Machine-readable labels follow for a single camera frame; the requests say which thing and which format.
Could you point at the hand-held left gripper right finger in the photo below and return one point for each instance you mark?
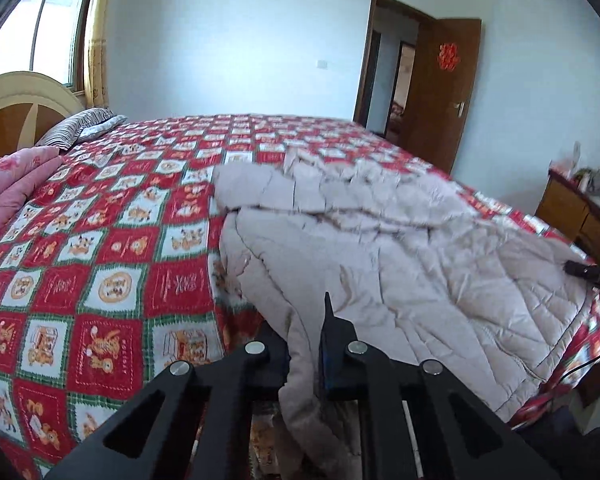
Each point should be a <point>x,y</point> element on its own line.
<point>326,367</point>

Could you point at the brown door frame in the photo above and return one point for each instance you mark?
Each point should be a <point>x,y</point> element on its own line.
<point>362,60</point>

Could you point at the brown wooden door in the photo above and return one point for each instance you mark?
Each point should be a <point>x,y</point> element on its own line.
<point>442,110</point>

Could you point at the wooden cabinet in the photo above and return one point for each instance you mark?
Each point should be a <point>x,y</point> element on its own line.
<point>570,210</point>

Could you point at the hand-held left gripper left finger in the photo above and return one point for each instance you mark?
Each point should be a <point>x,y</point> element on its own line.
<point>265,365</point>

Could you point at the striped pillow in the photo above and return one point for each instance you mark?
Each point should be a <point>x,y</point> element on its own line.
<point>70,127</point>

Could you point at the red checkered cartoon bedspread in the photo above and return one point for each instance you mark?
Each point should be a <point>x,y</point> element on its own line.
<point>110,240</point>

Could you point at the clutter on cabinet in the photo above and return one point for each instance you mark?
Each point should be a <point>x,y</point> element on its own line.
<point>592,177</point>

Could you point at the wooden fan-pattern headboard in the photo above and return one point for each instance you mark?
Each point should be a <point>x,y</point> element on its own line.
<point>10,115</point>

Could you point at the red paper door decoration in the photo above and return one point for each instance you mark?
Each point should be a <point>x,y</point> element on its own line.
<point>449,56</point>

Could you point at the window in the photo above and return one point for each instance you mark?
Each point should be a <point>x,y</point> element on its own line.
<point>35,35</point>

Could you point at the grey pillow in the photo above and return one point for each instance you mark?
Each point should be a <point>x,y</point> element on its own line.
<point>102,127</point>

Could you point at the narrow yellow curtain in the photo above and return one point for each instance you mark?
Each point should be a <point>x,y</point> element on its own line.
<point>100,35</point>

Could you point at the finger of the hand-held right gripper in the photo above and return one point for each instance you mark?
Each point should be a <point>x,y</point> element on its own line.
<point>592,272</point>

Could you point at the light grey quilted puffer jacket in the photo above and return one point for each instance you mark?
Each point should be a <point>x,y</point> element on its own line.
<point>405,260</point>

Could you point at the folded pink floral quilt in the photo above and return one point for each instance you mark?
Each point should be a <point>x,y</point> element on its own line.
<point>10,185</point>

